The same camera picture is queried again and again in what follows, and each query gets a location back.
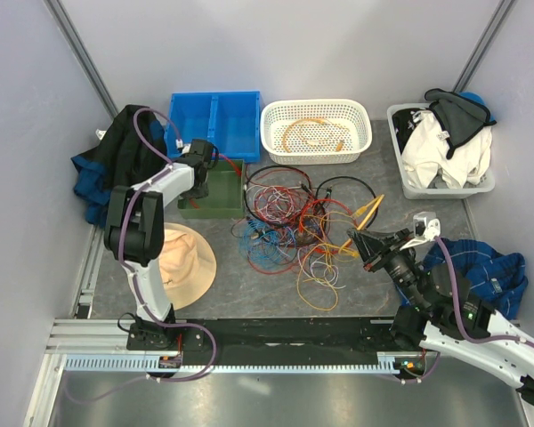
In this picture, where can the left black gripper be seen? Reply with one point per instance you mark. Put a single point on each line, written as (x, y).
(199, 194)

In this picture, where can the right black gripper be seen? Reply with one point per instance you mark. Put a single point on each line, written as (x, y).
(371, 243)

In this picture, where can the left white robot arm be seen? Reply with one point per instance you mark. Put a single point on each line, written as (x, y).
(135, 225)

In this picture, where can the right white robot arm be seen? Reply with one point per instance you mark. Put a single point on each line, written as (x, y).
(462, 299)

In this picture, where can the blue divided plastic bin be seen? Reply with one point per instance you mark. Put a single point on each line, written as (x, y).
(229, 120)

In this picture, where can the green plastic tray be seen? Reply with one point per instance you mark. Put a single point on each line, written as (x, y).
(226, 195)

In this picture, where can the black and blue jacket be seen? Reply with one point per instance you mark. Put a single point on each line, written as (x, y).
(131, 151)

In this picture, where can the white cloth in bin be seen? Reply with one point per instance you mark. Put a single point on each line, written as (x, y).
(426, 154)

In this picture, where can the beige bucket hat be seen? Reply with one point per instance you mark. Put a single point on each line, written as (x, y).
(187, 265)

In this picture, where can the white perforated plastic basket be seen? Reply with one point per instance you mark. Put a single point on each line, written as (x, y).
(315, 131)

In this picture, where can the grey laundry bin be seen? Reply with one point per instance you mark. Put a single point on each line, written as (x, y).
(400, 125)

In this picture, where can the blue plaid shirt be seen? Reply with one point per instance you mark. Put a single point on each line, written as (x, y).
(498, 279)

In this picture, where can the dark grey cloth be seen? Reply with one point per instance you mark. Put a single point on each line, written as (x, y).
(460, 117)

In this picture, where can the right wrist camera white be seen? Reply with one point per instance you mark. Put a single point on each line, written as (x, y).
(426, 228)

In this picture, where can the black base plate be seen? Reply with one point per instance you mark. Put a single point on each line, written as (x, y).
(351, 333)

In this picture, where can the grey slotted cable duct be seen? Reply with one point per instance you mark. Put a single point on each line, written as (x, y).
(250, 363)

